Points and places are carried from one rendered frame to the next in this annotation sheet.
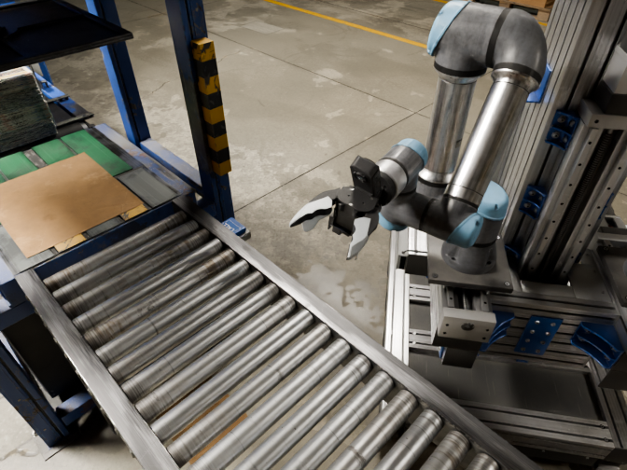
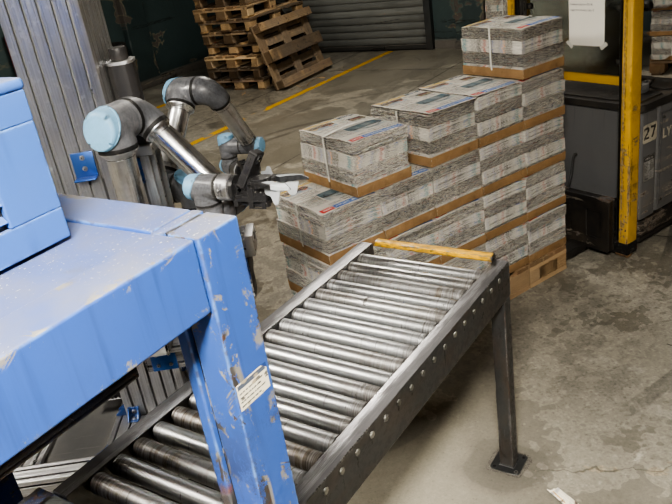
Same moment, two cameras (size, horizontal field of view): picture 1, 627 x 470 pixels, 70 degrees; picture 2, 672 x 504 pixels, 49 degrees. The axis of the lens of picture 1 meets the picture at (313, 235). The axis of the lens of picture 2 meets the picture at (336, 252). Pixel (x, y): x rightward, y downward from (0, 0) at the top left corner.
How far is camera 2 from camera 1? 1.99 m
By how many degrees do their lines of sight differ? 80
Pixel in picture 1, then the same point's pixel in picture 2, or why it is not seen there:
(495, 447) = (343, 261)
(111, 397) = (375, 406)
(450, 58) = (129, 138)
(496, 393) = not seen: hidden behind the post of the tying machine
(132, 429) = (395, 383)
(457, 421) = (332, 272)
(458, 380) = not seen: hidden behind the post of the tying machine
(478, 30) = (131, 112)
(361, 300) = not seen: outside the picture
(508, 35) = (144, 106)
